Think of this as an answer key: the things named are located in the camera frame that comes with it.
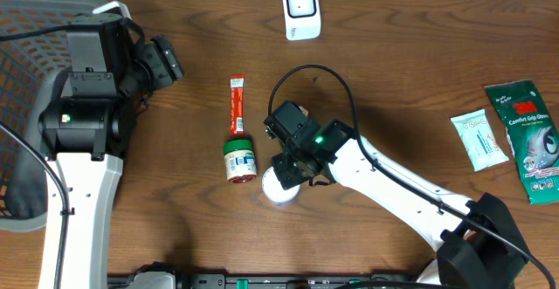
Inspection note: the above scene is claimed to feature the black mounting rail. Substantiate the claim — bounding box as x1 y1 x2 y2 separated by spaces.
107 272 415 289

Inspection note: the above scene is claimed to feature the red box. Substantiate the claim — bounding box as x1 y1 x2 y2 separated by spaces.
230 74 245 135

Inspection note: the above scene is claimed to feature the green lid jar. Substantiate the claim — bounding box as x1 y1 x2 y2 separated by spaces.
224 139 257 183

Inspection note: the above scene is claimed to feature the black camera cable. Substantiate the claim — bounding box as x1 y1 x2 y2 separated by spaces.
0 24 75 289
267 64 558 289

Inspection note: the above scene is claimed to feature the black left camera cable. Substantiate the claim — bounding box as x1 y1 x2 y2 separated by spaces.
0 24 75 289

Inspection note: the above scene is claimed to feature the black right camera cable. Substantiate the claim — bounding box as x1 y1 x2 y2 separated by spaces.
267 64 558 289

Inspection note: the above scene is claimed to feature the grey plastic shopping basket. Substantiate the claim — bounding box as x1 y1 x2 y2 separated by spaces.
1 0 107 232

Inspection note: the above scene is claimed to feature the mint green wipes pack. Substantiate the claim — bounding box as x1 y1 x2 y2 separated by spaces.
451 109 509 172

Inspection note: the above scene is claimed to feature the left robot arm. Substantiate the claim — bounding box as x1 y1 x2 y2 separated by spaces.
38 13 184 288

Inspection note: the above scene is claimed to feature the white cotton swab tub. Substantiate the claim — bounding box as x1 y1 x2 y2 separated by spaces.
262 167 300 206

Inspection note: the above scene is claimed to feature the white barcode scanner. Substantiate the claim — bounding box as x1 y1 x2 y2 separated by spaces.
282 0 321 41

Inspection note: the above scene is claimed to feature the green 3M gloves package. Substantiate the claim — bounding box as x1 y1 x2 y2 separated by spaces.
485 79 558 205

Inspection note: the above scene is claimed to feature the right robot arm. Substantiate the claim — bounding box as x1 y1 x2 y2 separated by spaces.
265 115 529 288

